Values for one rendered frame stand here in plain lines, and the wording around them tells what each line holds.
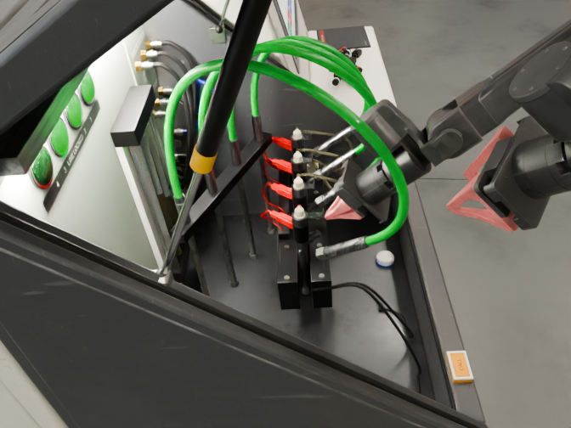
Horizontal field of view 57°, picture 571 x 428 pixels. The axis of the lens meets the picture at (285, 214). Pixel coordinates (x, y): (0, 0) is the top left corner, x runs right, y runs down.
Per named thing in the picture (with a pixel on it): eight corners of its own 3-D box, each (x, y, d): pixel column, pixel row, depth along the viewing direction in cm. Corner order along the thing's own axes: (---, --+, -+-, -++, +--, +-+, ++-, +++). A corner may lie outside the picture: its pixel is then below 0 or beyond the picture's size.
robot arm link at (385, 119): (468, 143, 71) (461, 126, 79) (415, 81, 69) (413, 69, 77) (399, 195, 77) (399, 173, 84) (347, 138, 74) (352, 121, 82)
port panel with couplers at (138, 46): (181, 182, 108) (141, 38, 88) (165, 183, 109) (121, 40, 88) (189, 146, 118) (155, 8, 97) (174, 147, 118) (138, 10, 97)
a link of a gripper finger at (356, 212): (310, 187, 92) (347, 160, 86) (339, 211, 94) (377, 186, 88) (302, 212, 87) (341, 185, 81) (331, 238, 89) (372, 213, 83)
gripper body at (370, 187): (341, 162, 86) (374, 138, 82) (382, 200, 89) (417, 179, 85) (334, 187, 82) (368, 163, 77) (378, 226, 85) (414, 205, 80)
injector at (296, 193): (322, 266, 109) (318, 188, 95) (298, 267, 110) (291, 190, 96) (321, 256, 111) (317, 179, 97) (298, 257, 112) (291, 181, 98)
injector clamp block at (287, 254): (333, 329, 105) (331, 279, 95) (283, 331, 105) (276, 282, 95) (324, 215, 130) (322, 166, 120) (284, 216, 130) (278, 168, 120)
